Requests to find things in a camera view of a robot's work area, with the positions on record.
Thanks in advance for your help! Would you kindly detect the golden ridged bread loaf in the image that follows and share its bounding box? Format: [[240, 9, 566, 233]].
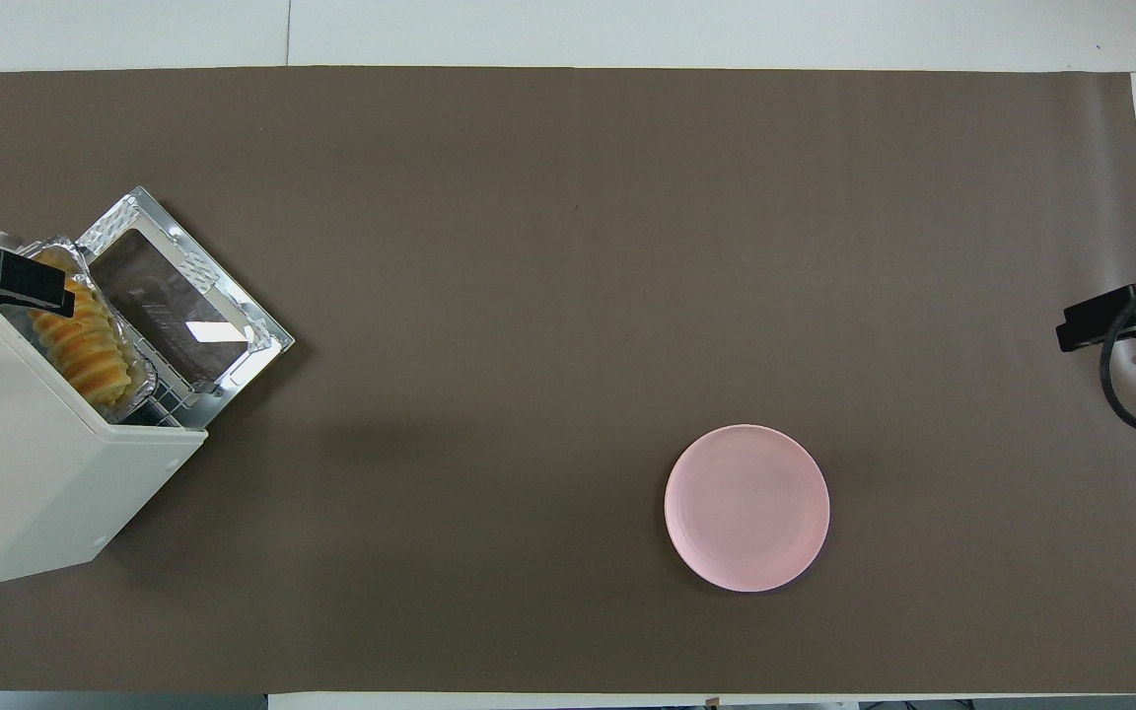
[[29, 248, 132, 407]]

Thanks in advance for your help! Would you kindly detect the aluminium foil tray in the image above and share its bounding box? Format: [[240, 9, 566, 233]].
[[14, 235, 160, 427]]

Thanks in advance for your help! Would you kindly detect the white toaster oven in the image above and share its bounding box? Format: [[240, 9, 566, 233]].
[[0, 209, 209, 591]]

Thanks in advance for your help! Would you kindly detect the pink round plate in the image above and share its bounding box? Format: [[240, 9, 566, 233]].
[[665, 424, 831, 594]]

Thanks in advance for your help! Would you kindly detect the brown paper table mat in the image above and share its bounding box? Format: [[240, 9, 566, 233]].
[[0, 67, 1136, 694]]

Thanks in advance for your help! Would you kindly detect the glass oven door, silver frame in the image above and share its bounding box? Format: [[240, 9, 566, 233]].
[[75, 185, 296, 432]]

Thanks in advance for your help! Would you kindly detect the metal wire oven rack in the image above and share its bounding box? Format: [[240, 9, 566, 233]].
[[119, 335, 196, 431]]

